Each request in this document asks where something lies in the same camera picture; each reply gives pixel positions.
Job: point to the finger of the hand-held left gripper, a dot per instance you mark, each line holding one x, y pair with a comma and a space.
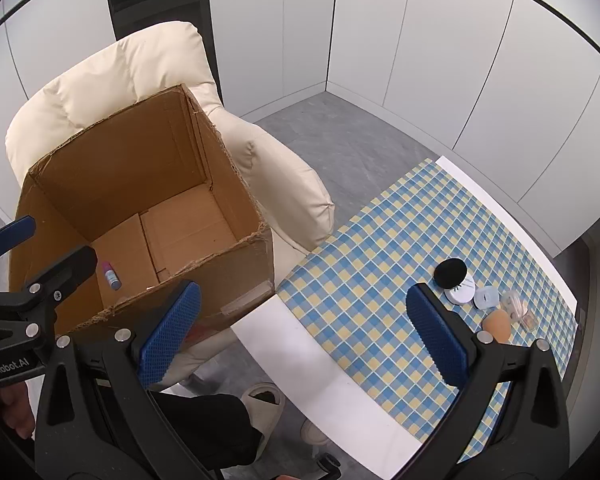
12, 235
70, 265

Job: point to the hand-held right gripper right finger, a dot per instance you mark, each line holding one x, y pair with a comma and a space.
437, 335

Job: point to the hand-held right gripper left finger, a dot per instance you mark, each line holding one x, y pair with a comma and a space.
172, 330

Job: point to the light blue plastic case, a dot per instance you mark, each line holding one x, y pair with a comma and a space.
486, 297

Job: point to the brown cardboard box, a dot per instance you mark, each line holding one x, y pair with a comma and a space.
130, 170

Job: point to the person's left hand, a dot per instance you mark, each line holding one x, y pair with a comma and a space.
15, 410

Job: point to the small blue pink tube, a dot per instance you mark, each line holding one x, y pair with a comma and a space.
111, 276

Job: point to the white round compact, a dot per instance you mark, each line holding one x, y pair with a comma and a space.
460, 294

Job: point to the beige makeup sponge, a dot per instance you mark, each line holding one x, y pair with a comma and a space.
496, 322

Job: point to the black powder puff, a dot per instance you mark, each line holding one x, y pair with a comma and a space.
450, 272

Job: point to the small pink cosmetic bottle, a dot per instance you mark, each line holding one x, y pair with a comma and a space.
528, 321

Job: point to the blue yellow checkered tablecloth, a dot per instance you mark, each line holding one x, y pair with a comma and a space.
380, 260

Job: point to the person's black trouser leg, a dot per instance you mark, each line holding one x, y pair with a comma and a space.
205, 425

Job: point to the beige slipper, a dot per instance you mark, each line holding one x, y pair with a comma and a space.
267, 410
316, 432

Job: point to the black caster wheel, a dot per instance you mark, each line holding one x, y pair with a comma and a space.
330, 465

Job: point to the cream padded armchair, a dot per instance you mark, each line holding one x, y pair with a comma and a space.
145, 60

